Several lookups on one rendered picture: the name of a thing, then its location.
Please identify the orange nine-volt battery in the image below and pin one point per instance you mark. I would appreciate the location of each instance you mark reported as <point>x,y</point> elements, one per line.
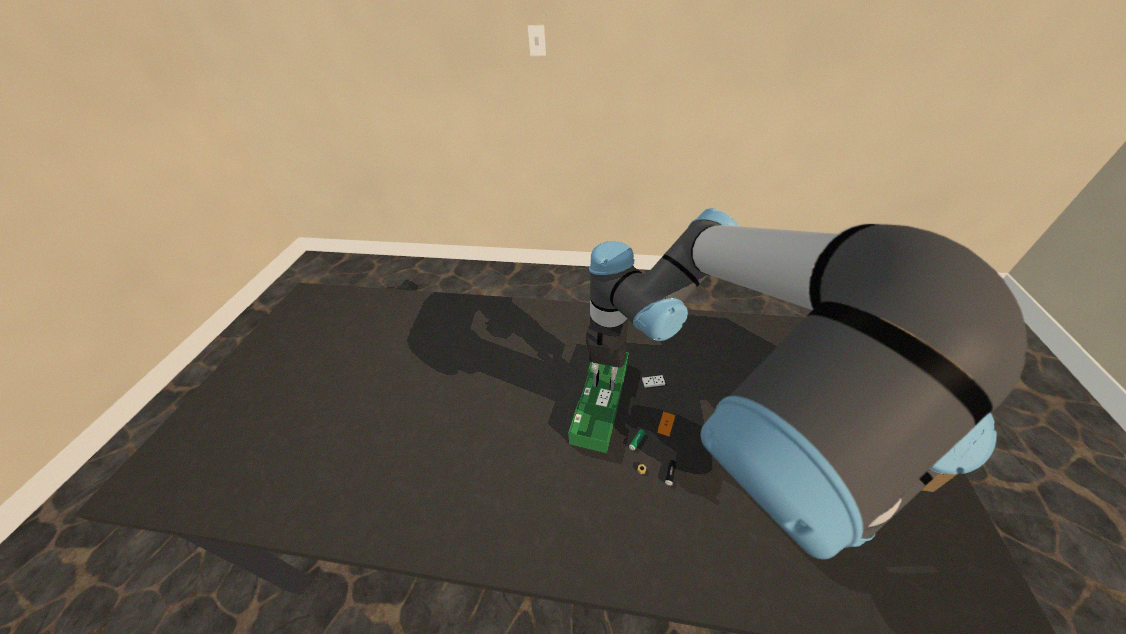
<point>666,423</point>

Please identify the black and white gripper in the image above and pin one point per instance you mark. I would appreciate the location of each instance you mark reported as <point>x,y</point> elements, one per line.
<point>605,338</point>

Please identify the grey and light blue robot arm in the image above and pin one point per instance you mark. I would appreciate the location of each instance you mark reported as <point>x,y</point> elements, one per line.
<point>845,416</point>

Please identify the green rack of bins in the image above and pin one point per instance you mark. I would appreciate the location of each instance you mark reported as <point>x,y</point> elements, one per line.
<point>593,421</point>

